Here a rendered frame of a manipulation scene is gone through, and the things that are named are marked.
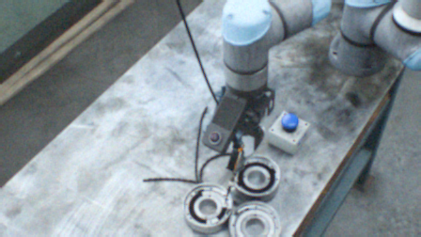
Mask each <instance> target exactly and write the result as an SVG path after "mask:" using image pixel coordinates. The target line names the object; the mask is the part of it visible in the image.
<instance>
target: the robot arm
mask: <svg viewBox="0 0 421 237"><path fill-rule="evenodd" d="M345 2H346V3H345V7H344V12H343V16H342V23H341V26H340V31H338V33H337V35H336V37H335V38H334V40H333V41H332V43H331V45H330V51H329V57H330V61H331V63H332V64H333V66H335V68H337V69H338V70H339V71H342V72H343V73H345V74H348V75H350V76H357V77H366V76H372V75H374V74H377V73H379V72H381V71H382V70H383V68H384V67H385V64H386V62H387V58H388V54H389V55H391V56H392V57H393V58H395V59H396V60H398V62H401V64H402V65H403V66H404V65H405V67H407V68H409V69H411V71H421V0H345ZM331 5H332V2H331V0H228V2H226V4H225V7H224V9H223V20H222V26H221V32H222V34H223V60H224V73H225V84H226V92H225V95H224V96H223V99H222V100H221V102H220V104H219V105H218V108H217V109H216V111H215V113H214V115H213V117H212V120H211V121H210V124H209V125H208V128H207V130H206V132H205V133H204V136H203V137H202V138H201V142H202V144H204V146H205V147H208V148H209V149H212V150H215V151H216V152H219V153H225V152H226V151H227V150H228V147H229V148H230V149H231V150H233V148H235V147H237V146H238V145H237V142H236V141H237V136H236V133H237V132H238V131H240V132H243V136H242V141H243V144H244V147H243V151H244V153H243V157H245V158H246V159H248V158H250V157H252V156H253V155H254V153H255V152H256V150H257V149H258V147H259V145H260V143H261V142H262V140H263V138H264V127H261V126H260V125H259V124H260V120H261V119H262V117H263V116H264V113H266V108H267V107H268V111H267V116H269V115H270V114H271V112H272V111H273V110H274V96H275V90H273V89H272V88H268V77H269V50H270V49H271V48H273V47H274V46H276V44H279V43H281V42H283V41H284V40H287V39H290V38H291V37H293V36H295V35H297V34H299V33H302V31H304V30H306V29H307V28H311V27H312V26H314V24H316V23H319V22H320V21H322V20H323V19H325V18H326V16H328V14H329V13H330V9H331ZM266 91H267V92H269V91H270V92H271V94H270V95H269V97H268V96H267V94H265V92H266ZM271 100H273V105H272V107H271V109H270V105H271Z"/></svg>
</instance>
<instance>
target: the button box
mask: <svg viewBox="0 0 421 237"><path fill-rule="evenodd" d="M286 114H289V113H286V112H285V111H283V113H282V114H281V116H280V117H279V119H278V120H277V121H276V122H275V123H274V124H273V126H272V127H271V129H270V130H269V135H268V143H269V144H272V145H273V146H275V147H277V148H279V149H281V150H284V151H285V152H287V153H289V154H291V155H294V154H295V152H297V151H298V149H299V148H300V147H301V146H302V144H303V143H304V141H305V139H306V138H308V134H309V130H310V123H308V122H306V121H303V120H301V119H299V125H298V127H297V128H294V129H288V128H285V127H283V125H282V124H281V118H282V117H283V116H284V115H286Z"/></svg>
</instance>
